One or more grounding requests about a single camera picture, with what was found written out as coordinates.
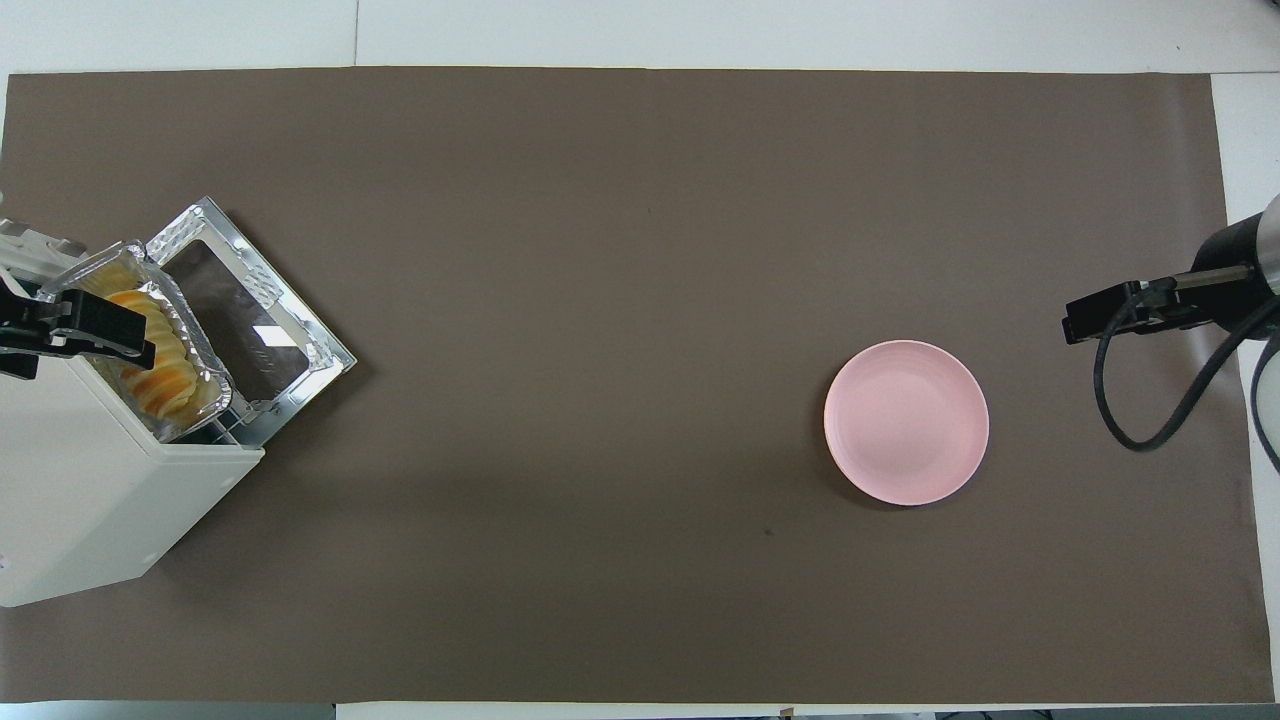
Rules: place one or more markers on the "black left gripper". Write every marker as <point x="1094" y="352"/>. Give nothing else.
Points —
<point x="18" y="330"/>

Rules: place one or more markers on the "cream toaster oven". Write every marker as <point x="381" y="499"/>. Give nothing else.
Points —
<point x="90" y="490"/>

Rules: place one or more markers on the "glass oven door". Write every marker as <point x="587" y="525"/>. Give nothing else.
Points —
<point x="250" y="310"/>

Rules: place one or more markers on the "yellow sliced bread loaf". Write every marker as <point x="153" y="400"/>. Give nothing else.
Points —
<point x="165" y="375"/>

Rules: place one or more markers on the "brown table mat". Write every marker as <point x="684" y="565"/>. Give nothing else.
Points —
<point x="620" y="250"/>

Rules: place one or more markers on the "pink round plate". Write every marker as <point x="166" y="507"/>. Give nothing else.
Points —
<point x="906" y="422"/>

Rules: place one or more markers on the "aluminium foil tray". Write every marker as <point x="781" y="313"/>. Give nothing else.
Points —
<point x="195" y="345"/>

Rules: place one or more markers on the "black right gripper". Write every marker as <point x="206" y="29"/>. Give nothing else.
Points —
<point x="1230" y="275"/>

